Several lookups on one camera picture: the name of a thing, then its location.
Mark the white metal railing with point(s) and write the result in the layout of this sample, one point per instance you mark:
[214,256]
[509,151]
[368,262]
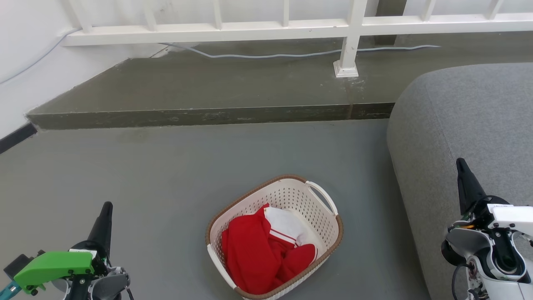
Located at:
[208,33]

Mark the grey fabric sofa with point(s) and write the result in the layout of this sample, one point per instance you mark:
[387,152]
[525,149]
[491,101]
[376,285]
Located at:
[479,125]

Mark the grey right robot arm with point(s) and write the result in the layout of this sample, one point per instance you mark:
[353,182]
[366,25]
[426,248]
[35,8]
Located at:
[470,243]

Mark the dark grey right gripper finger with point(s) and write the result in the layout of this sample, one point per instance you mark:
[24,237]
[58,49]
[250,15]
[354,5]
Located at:
[468,187]

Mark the red and white garment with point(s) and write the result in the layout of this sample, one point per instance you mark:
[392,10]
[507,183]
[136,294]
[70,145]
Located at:
[250,250]

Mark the cream perforated laundry basket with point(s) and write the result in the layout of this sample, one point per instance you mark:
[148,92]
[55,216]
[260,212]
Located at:
[291,196]

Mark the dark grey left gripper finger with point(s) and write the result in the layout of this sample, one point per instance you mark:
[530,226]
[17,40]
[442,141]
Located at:
[101,227]

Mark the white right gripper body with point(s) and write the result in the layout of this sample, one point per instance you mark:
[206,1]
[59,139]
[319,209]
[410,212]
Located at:
[514,216]

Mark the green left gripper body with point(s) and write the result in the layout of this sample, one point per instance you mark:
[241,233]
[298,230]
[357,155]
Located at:
[54,264]

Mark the black baseboard strip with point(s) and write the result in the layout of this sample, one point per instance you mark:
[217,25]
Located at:
[16,137]

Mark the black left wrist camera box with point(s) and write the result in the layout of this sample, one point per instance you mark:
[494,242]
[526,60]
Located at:
[18,264]

